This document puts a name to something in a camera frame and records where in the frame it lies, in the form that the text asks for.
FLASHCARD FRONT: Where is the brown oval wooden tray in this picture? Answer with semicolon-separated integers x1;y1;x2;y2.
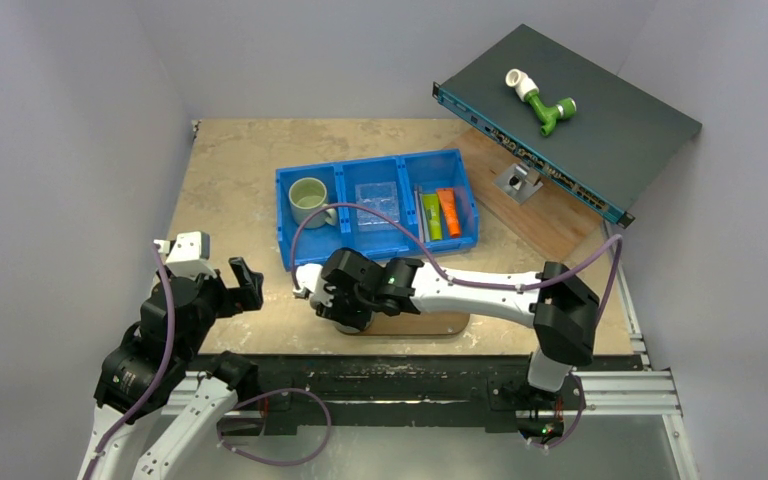
335;312;471;337

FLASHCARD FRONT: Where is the clear acrylic holder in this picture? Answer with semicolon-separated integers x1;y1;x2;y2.
355;181;401;232

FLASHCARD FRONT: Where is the blue plastic bin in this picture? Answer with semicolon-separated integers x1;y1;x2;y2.
275;149;480;270

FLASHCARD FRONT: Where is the pale green ceramic mug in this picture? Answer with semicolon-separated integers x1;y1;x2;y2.
288;177;338;229

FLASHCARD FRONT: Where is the green toothpaste tube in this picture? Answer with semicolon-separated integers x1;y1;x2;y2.
421;193;443;241

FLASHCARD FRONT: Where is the orange toothpaste tube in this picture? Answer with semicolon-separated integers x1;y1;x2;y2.
436;188;462;238

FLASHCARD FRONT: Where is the grey ceramic mug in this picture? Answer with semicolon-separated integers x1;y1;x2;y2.
333;317;372;335

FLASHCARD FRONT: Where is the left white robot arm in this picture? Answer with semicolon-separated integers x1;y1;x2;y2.
78;257;264;479

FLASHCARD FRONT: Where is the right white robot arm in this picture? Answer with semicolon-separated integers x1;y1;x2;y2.
295;248;601;407

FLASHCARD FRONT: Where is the plywood board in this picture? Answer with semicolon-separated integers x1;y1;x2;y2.
446;129;602;261

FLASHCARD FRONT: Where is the green white pipe fitting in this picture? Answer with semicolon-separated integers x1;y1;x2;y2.
505;68;577;137

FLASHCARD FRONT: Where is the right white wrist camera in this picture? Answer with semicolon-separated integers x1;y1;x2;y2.
293;263;325;302

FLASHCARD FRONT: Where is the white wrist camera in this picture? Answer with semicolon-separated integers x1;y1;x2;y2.
166;231;217;280
293;263;325;302

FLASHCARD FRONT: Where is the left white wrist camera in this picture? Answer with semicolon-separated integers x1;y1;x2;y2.
166;231;217;280

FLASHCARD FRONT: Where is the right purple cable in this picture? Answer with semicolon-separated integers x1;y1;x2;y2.
289;202;624;452

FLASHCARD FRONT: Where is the purple cable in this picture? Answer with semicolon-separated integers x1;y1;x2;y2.
82;241;177;480
289;202;624;452

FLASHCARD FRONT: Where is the black aluminium base frame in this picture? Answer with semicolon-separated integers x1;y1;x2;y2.
222;354;680;437

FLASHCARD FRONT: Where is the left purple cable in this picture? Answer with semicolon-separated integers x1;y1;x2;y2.
82;241;177;480

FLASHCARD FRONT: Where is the small metal bracket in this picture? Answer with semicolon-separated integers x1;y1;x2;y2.
494;163;543;205

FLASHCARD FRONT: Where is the dark network switch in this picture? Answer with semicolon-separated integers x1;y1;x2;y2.
432;24;702;228

